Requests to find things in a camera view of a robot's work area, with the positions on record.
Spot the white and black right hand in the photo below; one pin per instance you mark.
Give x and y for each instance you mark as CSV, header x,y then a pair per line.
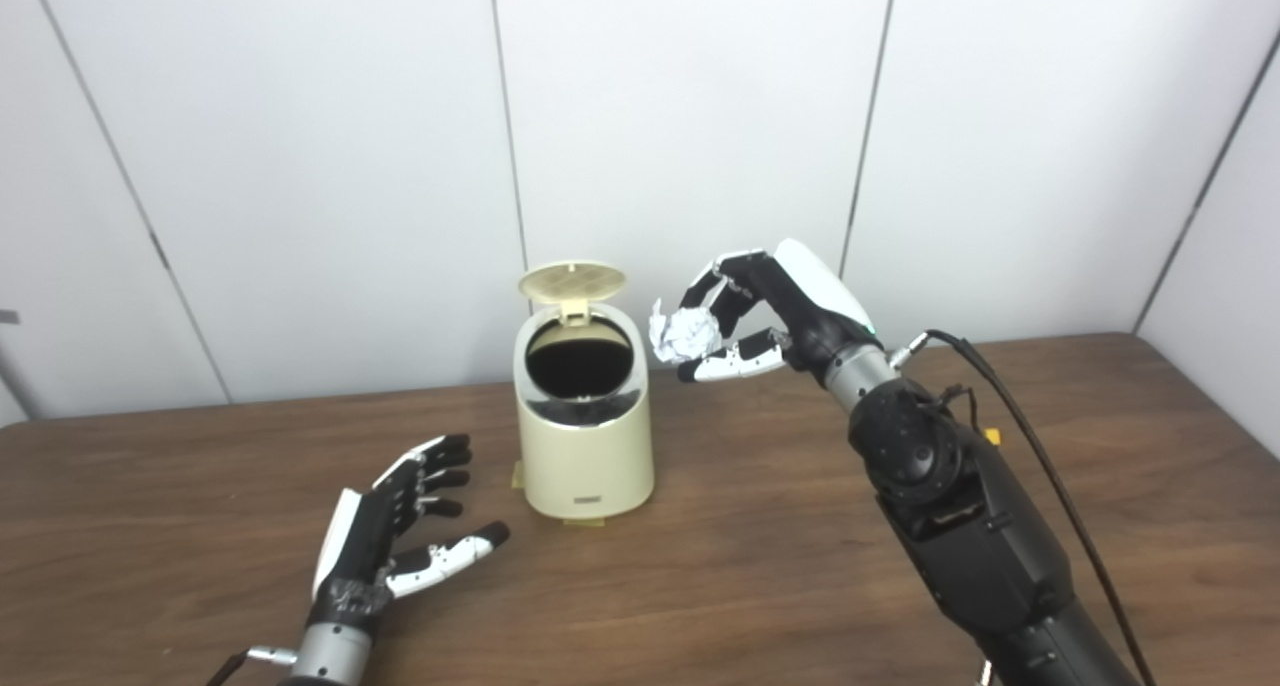
x,y
810,306

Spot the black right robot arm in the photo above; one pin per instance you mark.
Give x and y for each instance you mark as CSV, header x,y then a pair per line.
x,y
980,526

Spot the white paper ball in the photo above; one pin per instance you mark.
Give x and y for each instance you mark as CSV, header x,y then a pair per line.
x,y
686,332

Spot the yellow tape under bin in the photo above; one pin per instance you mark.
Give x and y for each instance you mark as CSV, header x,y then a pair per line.
x,y
584,520

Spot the white and black left hand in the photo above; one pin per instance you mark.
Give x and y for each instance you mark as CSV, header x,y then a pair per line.
x,y
365,546

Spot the cream round bin lid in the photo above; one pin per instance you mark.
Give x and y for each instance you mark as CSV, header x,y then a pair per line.
x,y
572,281

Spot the cream-colored bin body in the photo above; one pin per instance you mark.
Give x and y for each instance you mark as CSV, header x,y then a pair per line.
x,y
585,456

